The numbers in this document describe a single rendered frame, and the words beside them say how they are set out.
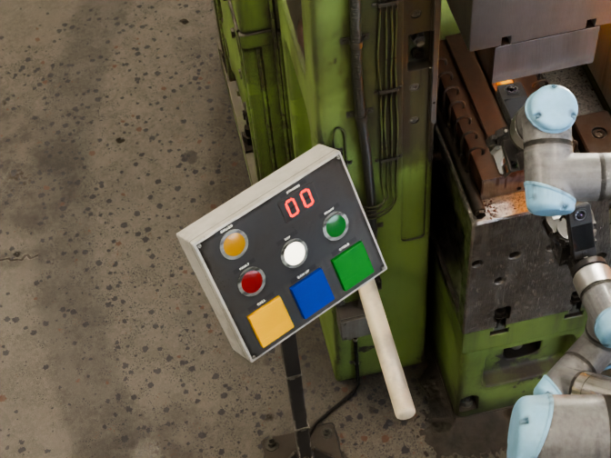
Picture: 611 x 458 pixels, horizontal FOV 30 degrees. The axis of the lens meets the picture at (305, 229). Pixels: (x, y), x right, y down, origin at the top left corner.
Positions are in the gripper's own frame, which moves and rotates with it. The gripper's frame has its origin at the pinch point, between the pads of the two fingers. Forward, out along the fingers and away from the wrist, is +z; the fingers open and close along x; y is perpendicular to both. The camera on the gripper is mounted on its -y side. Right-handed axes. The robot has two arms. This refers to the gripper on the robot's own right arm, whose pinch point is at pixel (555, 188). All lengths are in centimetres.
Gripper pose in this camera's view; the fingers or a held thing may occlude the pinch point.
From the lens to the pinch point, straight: 235.6
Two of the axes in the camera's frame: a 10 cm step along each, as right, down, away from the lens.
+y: 0.8, 6.0, 7.9
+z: -2.1, -7.7, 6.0
